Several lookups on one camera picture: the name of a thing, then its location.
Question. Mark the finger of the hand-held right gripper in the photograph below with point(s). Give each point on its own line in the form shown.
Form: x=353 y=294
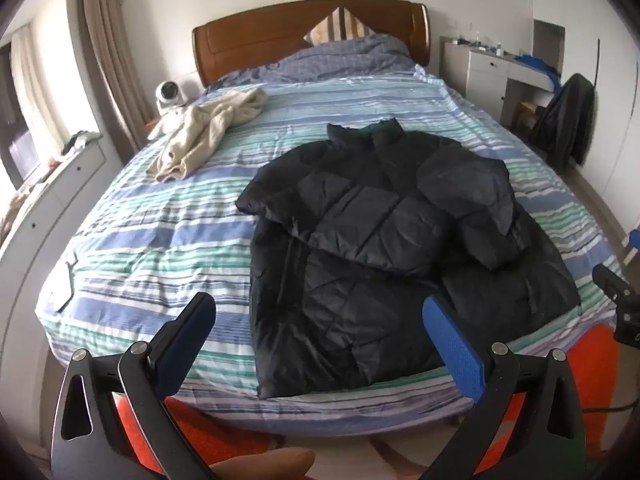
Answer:
x=611 y=280

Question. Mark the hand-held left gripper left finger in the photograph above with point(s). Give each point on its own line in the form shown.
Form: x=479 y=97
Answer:
x=186 y=340

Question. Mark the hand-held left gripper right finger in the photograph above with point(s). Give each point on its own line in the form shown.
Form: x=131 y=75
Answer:
x=452 y=345

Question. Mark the black puffer jacket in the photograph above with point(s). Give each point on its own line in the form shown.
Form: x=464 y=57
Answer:
x=380 y=240

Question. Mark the person's left hand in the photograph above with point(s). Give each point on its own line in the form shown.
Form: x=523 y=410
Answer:
x=265 y=466

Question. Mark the striped blue green duvet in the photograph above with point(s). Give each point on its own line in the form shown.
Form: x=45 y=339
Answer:
x=160 y=240

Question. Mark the orange rug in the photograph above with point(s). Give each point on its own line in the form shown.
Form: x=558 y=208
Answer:
x=225 y=440

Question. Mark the white flat card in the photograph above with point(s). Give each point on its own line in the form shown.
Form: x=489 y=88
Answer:
x=66 y=287

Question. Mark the white drawer cabinet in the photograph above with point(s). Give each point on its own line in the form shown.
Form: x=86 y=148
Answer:
x=35 y=220

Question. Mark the beige knit sweater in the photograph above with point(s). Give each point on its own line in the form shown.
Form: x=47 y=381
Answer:
x=200 y=132

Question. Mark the blue cloth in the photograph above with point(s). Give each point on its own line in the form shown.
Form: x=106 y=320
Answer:
x=540 y=66

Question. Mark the white desk with drawers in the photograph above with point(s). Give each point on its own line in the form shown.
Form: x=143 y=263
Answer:
x=487 y=72

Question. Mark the small white fan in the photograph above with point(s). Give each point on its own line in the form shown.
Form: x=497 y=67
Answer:
x=166 y=95

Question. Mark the beige curtain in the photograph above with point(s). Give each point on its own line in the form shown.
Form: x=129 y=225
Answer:
x=107 y=45

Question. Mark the blue checked pillow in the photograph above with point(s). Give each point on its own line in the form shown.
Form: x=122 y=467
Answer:
x=345 y=57

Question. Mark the wooden headboard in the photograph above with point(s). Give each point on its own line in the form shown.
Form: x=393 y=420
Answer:
x=260 y=40

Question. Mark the brown striped pillow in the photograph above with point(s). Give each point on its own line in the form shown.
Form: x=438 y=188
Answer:
x=340 y=25

